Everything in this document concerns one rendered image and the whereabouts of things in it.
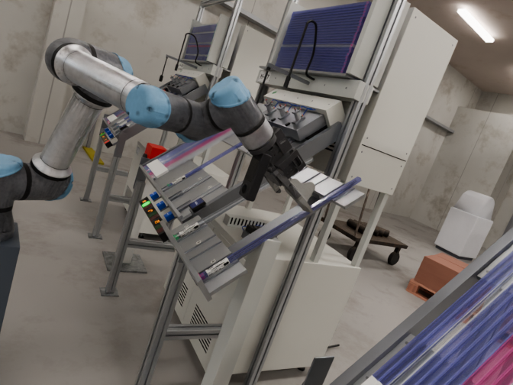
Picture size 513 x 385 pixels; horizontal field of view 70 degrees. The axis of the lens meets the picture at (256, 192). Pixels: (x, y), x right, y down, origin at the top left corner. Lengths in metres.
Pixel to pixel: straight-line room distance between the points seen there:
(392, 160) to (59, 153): 1.31
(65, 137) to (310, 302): 1.21
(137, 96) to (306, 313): 1.34
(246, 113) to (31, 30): 4.70
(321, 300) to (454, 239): 5.95
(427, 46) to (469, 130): 9.27
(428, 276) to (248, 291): 3.16
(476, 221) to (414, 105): 5.86
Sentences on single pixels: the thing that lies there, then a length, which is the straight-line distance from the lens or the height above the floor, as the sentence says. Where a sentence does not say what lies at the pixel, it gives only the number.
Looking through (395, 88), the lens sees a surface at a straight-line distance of 1.65.
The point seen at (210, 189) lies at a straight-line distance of 1.38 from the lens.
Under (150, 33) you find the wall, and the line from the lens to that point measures 5.61.
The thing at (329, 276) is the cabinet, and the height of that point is 0.57.
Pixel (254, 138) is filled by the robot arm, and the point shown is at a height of 1.08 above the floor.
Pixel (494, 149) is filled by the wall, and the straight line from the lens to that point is 10.63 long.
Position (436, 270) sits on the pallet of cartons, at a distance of 4.10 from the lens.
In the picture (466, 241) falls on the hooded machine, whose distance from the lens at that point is 7.53.
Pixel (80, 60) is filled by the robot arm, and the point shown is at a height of 1.11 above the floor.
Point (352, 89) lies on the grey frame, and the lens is 1.47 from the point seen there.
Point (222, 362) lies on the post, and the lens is 1.23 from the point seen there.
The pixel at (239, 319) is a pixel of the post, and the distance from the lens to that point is 1.16.
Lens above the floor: 1.12
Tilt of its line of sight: 10 degrees down
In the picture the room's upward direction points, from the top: 19 degrees clockwise
